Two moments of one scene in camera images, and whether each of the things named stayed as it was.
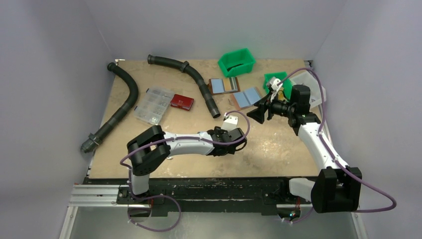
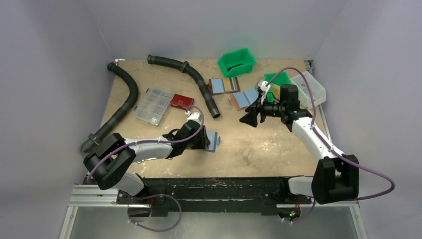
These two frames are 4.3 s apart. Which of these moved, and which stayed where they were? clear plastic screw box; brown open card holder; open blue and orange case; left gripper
Moved: left gripper
Stayed: open blue and orange case; brown open card holder; clear plastic screw box
